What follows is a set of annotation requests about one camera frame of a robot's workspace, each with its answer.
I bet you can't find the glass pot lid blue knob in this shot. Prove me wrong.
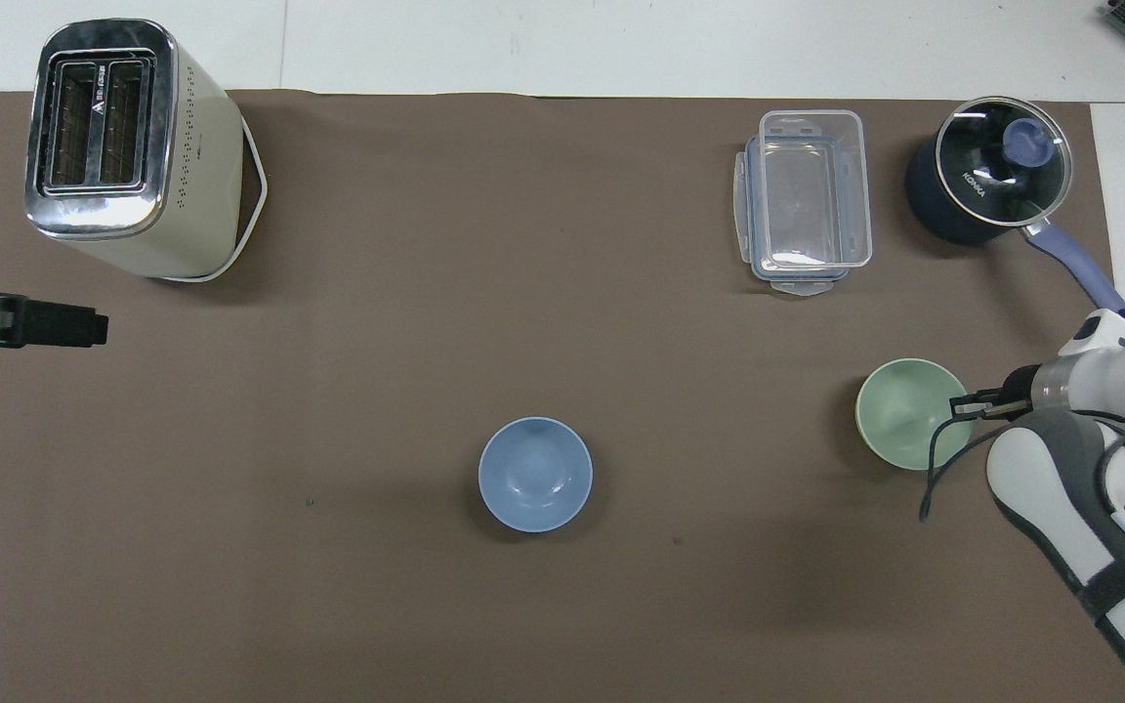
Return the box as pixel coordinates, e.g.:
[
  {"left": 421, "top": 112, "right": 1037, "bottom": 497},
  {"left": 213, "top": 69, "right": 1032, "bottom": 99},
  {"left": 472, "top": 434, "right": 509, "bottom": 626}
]
[{"left": 935, "top": 96, "right": 1075, "bottom": 231}]

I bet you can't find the blue bowl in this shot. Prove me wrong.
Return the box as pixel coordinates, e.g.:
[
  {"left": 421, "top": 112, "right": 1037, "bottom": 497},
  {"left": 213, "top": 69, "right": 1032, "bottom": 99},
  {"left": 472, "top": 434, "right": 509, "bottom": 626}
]
[{"left": 478, "top": 417, "right": 594, "bottom": 534}]

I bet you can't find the dark blue pot with handle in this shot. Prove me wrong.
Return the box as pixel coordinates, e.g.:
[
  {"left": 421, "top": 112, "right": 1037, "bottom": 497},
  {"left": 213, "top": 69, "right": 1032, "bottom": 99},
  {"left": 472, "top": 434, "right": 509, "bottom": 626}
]
[{"left": 904, "top": 96, "right": 1125, "bottom": 331}]

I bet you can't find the green bowl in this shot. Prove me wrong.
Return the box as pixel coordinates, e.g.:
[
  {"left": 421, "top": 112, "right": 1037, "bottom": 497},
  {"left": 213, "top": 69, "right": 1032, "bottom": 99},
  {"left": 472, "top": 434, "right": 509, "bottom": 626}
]
[{"left": 854, "top": 357, "right": 976, "bottom": 472}]

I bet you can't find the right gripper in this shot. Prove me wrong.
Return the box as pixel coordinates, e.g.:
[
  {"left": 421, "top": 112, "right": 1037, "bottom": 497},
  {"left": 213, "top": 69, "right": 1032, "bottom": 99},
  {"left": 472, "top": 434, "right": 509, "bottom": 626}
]
[{"left": 998, "top": 364, "right": 1043, "bottom": 420}]

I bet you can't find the clear lid with blue seal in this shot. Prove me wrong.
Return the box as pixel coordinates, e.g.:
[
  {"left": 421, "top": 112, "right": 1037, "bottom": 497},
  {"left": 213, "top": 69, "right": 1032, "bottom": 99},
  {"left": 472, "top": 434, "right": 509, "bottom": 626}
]
[{"left": 732, "top": 135, "right": 858, "bottom": 298}]

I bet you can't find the cream and chrome toaster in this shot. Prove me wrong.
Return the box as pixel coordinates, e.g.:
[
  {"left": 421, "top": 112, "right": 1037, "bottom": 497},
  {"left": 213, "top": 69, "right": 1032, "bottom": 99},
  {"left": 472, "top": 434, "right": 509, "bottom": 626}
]
[{"left": 23, "top": 18, "right": 270, "bottom": 285}]

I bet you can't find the black cable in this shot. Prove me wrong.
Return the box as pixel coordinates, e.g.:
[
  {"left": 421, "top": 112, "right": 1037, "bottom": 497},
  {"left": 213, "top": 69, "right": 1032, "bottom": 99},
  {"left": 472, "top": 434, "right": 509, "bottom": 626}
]
[{"left": 918, "top": 391, "right": 1125, "bottom": 523}]

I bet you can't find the clear plastic container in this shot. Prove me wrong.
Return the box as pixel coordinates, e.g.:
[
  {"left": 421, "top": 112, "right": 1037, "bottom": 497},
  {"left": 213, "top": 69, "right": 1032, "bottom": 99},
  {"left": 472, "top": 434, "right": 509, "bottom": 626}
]
[{"left": 757, "top": 109, "right": 874, "bottom": 272}]

